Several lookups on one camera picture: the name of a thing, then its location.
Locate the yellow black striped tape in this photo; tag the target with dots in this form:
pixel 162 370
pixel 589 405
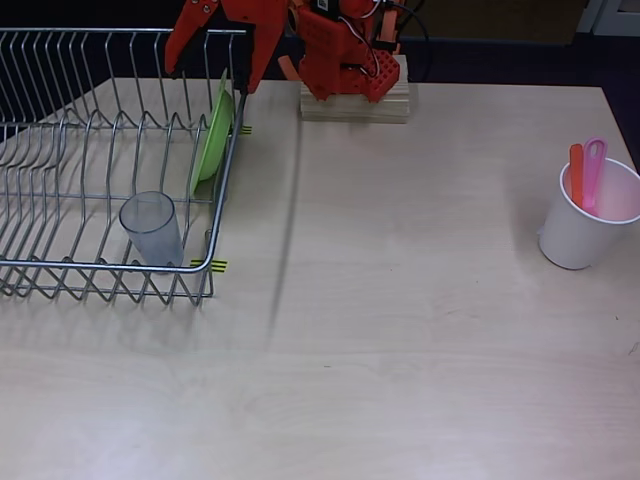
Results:
pixel 220 265
pixel 246 131

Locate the wooden base block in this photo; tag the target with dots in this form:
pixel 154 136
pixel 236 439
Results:
pixel 350 107

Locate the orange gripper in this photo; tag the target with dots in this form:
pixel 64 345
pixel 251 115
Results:
pixel 226 16

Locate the green plastic plate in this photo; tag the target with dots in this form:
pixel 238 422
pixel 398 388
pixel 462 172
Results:
pixel 212 145

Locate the translucent grey plastic cup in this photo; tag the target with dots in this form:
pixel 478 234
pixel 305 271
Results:
pixel 150 230

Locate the brown partition board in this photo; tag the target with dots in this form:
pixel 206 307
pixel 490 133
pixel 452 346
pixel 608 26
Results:
pixel 500 20

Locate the pink plastic fork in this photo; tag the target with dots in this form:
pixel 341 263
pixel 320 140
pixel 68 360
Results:
pixel 592 175

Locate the white paper cup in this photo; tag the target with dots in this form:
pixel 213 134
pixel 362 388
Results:
pixel 575 240

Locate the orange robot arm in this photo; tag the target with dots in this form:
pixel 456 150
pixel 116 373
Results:
pixel 325 50

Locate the light orange clamp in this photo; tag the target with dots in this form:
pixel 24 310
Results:
pixel 294 20

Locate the orange plastic knife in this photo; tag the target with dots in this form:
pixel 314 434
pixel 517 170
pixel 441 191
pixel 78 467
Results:
pixel 577 170

